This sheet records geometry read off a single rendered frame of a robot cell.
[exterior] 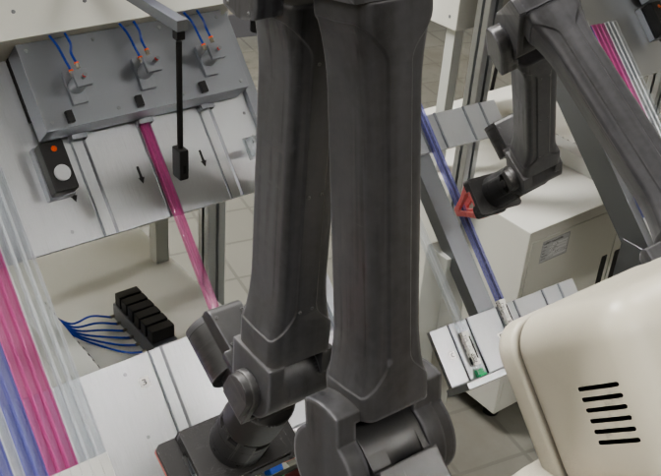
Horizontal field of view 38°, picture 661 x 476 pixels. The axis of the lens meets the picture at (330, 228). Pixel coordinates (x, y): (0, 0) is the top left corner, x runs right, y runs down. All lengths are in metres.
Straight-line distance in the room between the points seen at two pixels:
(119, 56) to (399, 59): 0.93
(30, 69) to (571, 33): 0.76
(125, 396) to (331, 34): 0.90
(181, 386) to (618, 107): 0.75
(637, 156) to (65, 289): 1.27
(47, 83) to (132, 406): 0.48
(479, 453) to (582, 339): 1.89
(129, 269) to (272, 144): 1.36
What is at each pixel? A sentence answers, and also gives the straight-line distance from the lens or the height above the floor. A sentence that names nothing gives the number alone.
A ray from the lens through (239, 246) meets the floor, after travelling 3.28.
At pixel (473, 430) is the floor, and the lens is 2.66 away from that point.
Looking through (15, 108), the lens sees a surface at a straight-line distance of 1.49.
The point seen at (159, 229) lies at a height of 0.70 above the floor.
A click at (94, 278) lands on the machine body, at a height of 0.62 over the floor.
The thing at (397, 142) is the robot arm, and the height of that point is 1.49.
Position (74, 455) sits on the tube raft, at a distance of 1.40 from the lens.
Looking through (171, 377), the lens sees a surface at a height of 0.83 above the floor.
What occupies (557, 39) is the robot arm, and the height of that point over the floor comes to 1.41.
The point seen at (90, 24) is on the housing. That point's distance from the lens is 1.49.
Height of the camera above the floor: 1.77
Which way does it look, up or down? 31 degrees down
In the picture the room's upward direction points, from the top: 5 degrees clockwise
